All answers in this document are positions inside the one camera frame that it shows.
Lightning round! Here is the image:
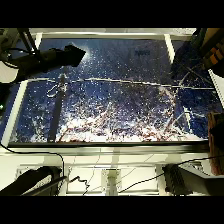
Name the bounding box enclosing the brown garment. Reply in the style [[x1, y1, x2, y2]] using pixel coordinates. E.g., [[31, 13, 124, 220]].
[[207, 111, 224, 177]]

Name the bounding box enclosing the heap of clothes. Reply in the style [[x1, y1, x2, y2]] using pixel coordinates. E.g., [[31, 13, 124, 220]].
[[191, 28, 224, 79]]

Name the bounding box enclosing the black cable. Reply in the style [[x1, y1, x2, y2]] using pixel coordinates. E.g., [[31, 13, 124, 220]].
[[0, 142, 66, 181], [118, 155, 214, 195]]

